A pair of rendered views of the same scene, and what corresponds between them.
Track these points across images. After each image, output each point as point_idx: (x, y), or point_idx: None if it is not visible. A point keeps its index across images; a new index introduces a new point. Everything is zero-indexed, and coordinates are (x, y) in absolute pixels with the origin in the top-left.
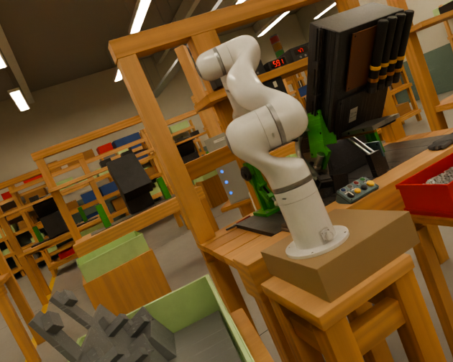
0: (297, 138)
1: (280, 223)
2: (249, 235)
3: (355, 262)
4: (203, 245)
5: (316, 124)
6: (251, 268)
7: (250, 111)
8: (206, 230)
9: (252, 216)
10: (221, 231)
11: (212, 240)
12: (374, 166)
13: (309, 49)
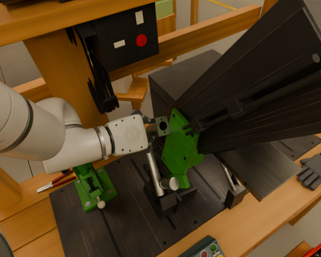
0: (148, 148)
1: None
2: (55, 250)
3: None
4: (0, 220)
5: (183, 142)
6: None
7: (55, 155)
8: (5, 199)
9: (72, 186)
10: (31, 187)
11: (14, 213)
12: (232, 203)
13: (239, 45)
